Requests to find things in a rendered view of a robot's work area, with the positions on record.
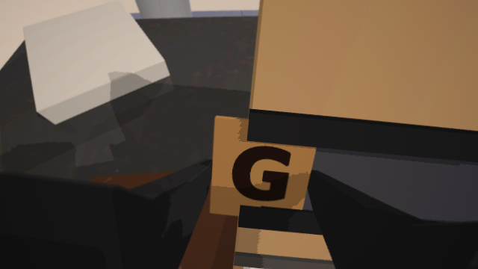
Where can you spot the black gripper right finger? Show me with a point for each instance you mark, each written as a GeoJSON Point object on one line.
{"type": "Point", "coordinates": [362, 232]}

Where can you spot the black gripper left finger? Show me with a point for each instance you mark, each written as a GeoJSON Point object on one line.
{"type": "Point", "coordinates": [146, 227]}

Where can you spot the tan letter tile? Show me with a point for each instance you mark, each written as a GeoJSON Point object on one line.
{"type": "Point", "coordinates": [254, 173]}

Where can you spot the white flat box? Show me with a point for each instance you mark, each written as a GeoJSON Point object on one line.
{"type": "Point", "coordinates": [82, 60]}

